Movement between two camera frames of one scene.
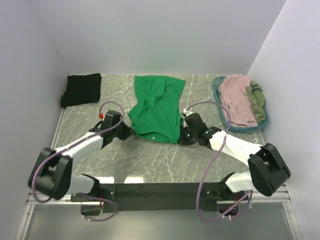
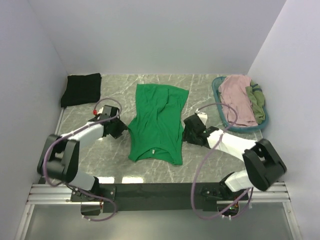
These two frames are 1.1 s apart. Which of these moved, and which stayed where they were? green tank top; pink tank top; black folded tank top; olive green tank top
Moved: green tank top
Stayed: black folded tank top; olive green tank top; pink tank top
